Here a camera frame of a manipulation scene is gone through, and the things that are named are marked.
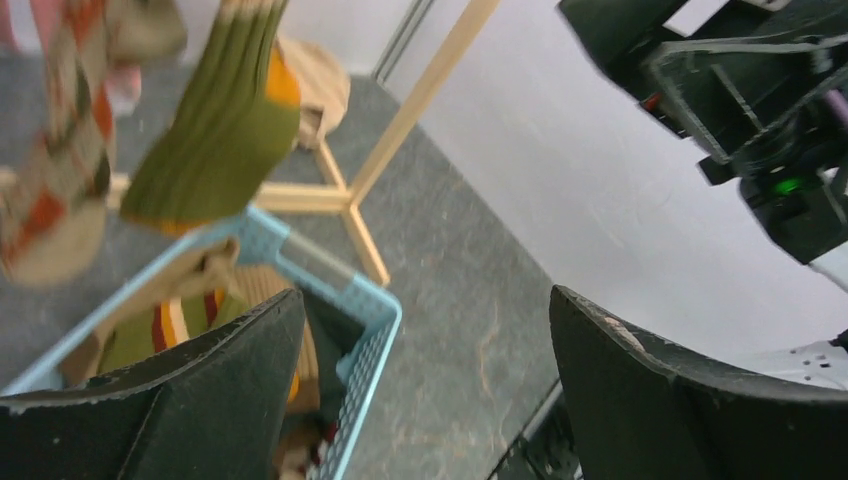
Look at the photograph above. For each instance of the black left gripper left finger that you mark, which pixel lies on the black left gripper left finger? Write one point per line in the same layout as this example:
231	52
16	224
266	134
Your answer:
210	408

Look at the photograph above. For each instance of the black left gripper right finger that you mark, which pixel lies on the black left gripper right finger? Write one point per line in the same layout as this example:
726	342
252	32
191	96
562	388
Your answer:
645	407

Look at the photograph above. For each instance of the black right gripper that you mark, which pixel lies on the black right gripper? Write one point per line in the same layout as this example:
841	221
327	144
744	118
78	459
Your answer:
739	98

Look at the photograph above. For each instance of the green orange striped sock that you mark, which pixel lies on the green orange striped sock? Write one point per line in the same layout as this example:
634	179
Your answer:
237	119
166	325

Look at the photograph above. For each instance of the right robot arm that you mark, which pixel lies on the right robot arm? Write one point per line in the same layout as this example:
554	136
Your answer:
802	204

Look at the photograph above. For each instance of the light blue plastic basket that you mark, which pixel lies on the light blue plastic basket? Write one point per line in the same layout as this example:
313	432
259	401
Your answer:
38	330

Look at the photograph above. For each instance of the beige crumpled cloth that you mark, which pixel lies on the beige crumpled cloth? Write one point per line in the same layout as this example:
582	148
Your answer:
324	86

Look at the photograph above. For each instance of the pink sock with green print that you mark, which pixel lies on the pink sock with green print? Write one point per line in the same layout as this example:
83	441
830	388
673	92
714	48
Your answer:
26	29

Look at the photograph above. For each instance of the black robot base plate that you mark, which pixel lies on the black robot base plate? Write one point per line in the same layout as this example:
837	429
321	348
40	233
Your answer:
544	449

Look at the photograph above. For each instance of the wooden hanger stand frame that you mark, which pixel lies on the wooden hanger stand frame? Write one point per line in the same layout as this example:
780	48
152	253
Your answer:
343	199

